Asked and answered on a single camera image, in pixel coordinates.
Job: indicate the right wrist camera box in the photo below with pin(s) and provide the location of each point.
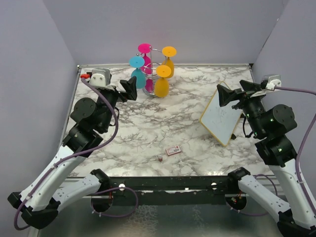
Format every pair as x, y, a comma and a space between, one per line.
270, 82

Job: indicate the chrome wine glass rack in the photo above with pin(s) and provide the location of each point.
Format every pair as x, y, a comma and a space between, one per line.
154, 76

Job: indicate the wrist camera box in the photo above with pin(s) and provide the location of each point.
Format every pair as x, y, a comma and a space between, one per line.
270, 82
99, 77

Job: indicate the blue wine glass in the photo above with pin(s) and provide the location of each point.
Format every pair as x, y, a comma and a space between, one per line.
137, 62

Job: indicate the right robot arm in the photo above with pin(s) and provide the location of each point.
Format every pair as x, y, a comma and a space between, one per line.
295, 216

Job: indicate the small red white box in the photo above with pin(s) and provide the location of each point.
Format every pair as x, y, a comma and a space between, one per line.
173, 150

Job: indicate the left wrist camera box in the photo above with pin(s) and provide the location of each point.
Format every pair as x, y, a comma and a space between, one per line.
99, 77

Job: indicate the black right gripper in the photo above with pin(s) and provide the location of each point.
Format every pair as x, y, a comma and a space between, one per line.
226, 95

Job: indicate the small yellow-framed whiteboard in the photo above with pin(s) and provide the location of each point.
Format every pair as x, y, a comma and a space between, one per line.
220, 122

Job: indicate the yellow wine glass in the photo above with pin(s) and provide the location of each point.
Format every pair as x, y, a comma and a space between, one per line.
169, 52
161, 88

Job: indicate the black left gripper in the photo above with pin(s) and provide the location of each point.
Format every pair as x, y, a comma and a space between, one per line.
130, 87

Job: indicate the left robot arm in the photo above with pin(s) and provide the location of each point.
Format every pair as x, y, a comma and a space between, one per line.
96, 125

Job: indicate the pink wine glass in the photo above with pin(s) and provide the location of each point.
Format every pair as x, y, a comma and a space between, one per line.
145, 49

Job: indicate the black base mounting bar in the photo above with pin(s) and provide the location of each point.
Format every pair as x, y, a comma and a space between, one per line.
168, 190

